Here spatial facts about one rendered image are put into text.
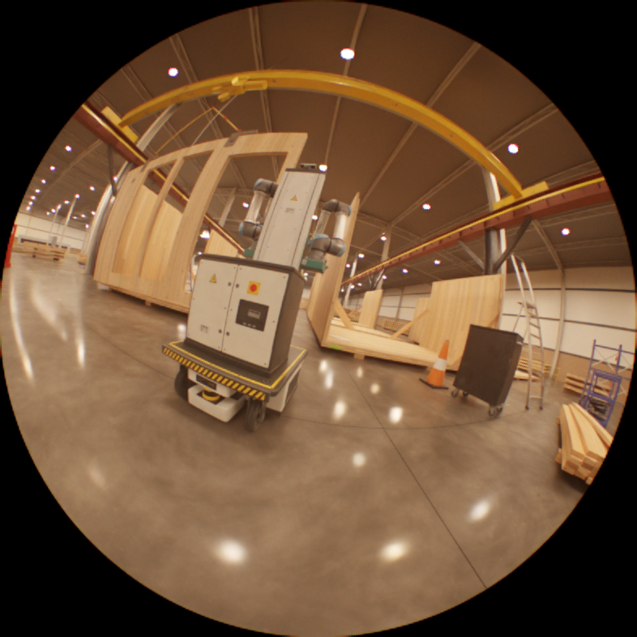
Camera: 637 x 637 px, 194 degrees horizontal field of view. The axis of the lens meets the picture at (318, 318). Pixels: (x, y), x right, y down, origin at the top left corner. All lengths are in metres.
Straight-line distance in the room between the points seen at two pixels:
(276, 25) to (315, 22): 1.50
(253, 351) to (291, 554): 0.84
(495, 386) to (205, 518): 2.50
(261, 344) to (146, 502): 0.83
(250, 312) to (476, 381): 2.41
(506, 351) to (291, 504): 2.30
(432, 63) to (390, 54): 1.64
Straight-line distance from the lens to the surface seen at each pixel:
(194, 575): 0.71
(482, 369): 2.50
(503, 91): 11.33
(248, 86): 6.16
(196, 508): 0.77
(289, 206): 1.49
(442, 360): 2.96
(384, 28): 10.22
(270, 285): 0.85
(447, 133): 6.29
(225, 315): 0.95
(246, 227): 1.61
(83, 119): 10.07
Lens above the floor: 0.69
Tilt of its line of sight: 3 degrees down
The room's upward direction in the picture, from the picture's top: 14 degrees clockwise
